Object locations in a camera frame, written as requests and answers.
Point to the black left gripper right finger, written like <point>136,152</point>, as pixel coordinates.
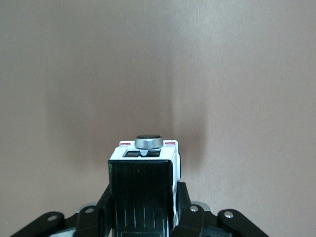
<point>195,224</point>

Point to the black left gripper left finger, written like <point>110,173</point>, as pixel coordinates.
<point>84,224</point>

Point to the white jeep toy black roof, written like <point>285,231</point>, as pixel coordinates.
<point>140,192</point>

